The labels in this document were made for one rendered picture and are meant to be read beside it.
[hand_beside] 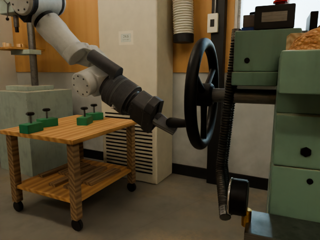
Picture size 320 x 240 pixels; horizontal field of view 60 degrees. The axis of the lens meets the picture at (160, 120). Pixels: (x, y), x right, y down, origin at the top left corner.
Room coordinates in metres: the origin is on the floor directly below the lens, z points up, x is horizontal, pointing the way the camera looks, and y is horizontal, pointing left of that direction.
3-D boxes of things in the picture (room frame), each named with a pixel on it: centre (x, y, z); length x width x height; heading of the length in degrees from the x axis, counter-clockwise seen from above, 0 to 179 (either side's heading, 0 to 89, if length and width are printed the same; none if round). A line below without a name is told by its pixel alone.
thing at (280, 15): (0.68, -0.25, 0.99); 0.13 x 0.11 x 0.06; 158
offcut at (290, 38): (0.53, -0.26, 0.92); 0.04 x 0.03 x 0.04; 164
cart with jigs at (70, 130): (1.77, 0.55, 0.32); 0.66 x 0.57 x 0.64; 154
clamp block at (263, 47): (0.68, -0.25, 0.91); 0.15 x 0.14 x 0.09; 158
